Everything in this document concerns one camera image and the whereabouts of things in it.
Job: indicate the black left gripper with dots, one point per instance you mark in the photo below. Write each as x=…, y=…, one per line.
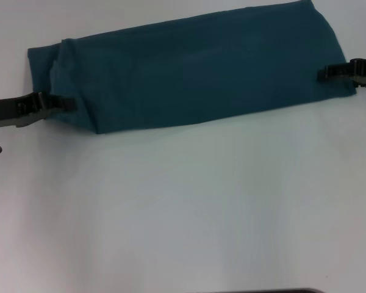
x=15, y=111

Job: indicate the teal t-shirt with beige print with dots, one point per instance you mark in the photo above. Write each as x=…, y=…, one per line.
x=186, y=76

